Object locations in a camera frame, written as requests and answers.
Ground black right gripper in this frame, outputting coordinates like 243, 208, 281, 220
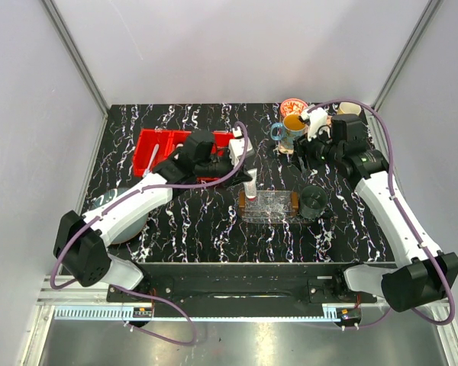
289, 123, 344, 174

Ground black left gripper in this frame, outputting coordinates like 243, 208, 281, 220
195, 149, 253, 191

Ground white toothpaste tube red cap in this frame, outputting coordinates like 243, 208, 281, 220
244, 169, 257, 201

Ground dark grey mug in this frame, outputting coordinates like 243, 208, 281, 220
298, 185, 327, 220

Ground white toothbrush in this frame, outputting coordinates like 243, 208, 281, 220
144, 144, 160, 175

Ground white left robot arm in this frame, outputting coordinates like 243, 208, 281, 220
50, 122, 255, 301

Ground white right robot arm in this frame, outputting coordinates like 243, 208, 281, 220
294, 108, 458, 312

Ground red bin with toothpaste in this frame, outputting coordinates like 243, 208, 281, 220
166, 130, 192, 154

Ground floral placemat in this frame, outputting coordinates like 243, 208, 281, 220
269, 110, 331, 154

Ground blue floral mug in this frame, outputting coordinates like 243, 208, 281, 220
269, 114, 307, 154

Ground red bin with mug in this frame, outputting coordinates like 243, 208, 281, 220
196, 131, 237, 183

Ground red patterned bowl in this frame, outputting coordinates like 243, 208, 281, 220
279, 98, 308, 118

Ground yellow mug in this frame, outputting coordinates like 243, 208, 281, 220
337, 101, 362, 116

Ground blue-grey ceramic plate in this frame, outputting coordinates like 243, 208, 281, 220
91, 188, 150, 247

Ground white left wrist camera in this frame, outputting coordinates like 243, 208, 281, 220
228, 127, 255, 167

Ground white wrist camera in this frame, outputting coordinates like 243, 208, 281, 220
228, 127, 255, 167
299, 108, 328, 141

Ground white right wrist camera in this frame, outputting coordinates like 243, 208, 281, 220
299, 108, 328, 141

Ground clear glass tray wooden handles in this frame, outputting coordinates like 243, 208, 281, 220
237, 190, 324, 224

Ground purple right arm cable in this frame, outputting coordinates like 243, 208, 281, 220
303, 99, 457, 330

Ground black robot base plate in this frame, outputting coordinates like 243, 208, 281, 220
107, 276, 376, 304

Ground aluminium frame rail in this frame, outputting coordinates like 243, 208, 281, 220
36, 274, 453, 321

